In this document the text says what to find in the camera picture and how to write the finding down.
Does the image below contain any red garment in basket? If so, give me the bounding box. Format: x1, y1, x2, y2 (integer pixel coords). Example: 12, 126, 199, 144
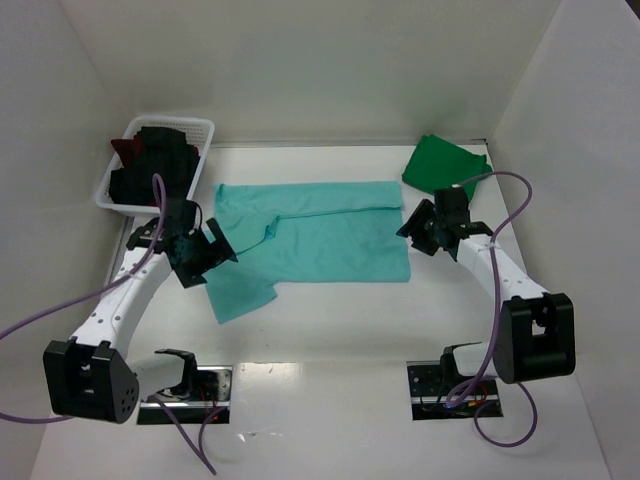
111, 135, 144, 168

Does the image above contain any teal t shirt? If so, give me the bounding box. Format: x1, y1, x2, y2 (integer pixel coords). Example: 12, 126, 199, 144
205, 181, 411, 324

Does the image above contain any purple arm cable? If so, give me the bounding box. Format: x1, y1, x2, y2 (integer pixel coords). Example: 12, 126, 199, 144
446, 171, 539, 446
0, 173, 219, 475

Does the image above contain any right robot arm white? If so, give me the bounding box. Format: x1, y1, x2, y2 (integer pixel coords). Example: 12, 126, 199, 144
397, 187, 576, 384

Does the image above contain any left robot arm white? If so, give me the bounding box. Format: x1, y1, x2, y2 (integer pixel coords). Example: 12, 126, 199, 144
43, 199, 237, 424

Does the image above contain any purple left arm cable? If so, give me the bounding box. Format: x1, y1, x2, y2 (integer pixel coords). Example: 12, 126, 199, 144
0, 173, 219, 475

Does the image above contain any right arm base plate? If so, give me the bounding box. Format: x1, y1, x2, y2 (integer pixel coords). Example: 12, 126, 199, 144
407, 361, 503, 421

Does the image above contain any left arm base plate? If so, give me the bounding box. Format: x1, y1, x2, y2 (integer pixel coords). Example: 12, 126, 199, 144
156, 365, 233, 425

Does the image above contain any dark green folded t shirt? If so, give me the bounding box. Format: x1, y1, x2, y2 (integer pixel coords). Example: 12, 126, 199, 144
401, 135, 491, 194

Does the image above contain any black garment in basket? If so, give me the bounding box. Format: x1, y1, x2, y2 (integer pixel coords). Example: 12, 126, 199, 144
108, 127, 200, 206

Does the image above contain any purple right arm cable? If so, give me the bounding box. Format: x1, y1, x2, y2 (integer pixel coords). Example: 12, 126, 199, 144
446, 171, 539, 446

